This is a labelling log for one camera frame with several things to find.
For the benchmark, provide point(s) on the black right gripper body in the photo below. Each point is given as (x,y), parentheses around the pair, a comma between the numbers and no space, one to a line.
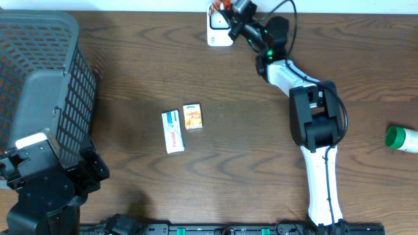
(254,34)

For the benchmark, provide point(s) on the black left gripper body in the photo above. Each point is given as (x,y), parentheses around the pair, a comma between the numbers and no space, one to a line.
(87,182)

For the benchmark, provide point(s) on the red Top chocolate bar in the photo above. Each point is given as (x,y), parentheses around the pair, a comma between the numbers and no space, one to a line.
(219,5)

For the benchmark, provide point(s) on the white Panadol box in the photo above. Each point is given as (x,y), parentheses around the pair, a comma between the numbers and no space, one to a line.
(172,132)

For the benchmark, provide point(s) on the orange tissue pack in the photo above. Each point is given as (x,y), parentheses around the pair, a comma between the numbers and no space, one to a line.
(192,116)

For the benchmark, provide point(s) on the green lid white bottle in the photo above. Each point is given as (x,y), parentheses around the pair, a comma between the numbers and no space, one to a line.
(401,139)

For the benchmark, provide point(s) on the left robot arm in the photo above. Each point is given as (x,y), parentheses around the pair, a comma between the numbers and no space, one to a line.
(50,195)

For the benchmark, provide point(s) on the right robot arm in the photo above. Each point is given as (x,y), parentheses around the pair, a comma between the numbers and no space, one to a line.
(318,117)

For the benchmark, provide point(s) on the white barcode scanner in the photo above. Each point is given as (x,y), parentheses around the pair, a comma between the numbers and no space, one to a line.
(217,29)

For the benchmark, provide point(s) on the grey plastic basket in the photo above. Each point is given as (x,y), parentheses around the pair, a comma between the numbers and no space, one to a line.
(45,80)

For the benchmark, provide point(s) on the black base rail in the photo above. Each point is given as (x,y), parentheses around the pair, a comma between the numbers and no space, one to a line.
(287,228)

